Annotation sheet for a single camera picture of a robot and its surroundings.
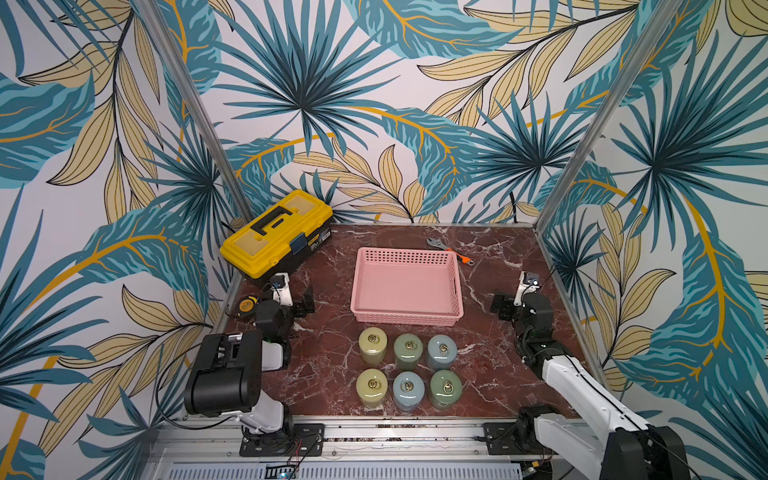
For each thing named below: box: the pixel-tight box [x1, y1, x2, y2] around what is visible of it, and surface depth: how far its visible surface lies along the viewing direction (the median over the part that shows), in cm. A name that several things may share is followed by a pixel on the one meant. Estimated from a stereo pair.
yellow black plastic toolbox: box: [219, 190, 334, 284], surface depth 96 cm
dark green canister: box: [393, 333, 424, 371], surface depth 83 cm
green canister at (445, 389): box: [430, 369, 463, 410], surface depth 76 cm
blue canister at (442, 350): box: [427, 334, 458, 371], surface depth 82 cm
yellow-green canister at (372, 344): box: [358, 326, 388, 365], surface depth 83 cm
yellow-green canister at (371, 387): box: [356, 368, 388, 408], surface depth 75 cm
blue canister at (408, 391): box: [393, 371, 425, 411], surface depth 75 cm
